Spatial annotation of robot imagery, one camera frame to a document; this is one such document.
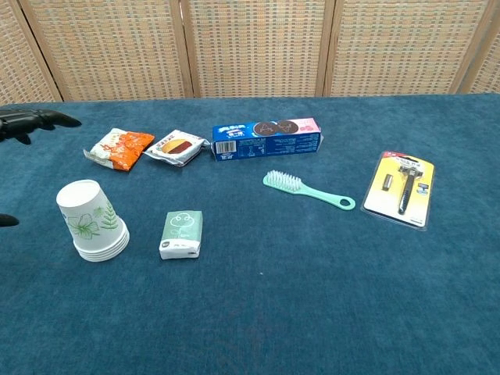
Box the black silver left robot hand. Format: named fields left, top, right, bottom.
left=0, top=109, right=83, bottom=228

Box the white cup green flower print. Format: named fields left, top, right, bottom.
left=55, top=179, right=127, bottom=251

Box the orange white snack packet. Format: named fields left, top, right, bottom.
left=83, top=127, right=155, bottom=172

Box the white cake snack packet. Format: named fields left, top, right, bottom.
left=143, top=129, right=212, bottom=168

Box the green white tissue pack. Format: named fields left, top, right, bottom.
left=159, top=210, right=204, bottom=261

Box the woven rattan folding screen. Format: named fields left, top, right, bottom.
left=0, top=0, right=500, bottom=103

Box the blue cookie box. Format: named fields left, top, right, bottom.
left=211, top=117, right=323, bottom=163

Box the mint green plastic brush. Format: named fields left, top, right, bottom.
left=262, top=170, right=357, bottom=212

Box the blue table cloth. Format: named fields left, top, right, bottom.
left=0, top=92, right=500, bottom=375

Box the yellow razor blister pack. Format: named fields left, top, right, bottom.
left=360, top=151, right=436, bottom=232

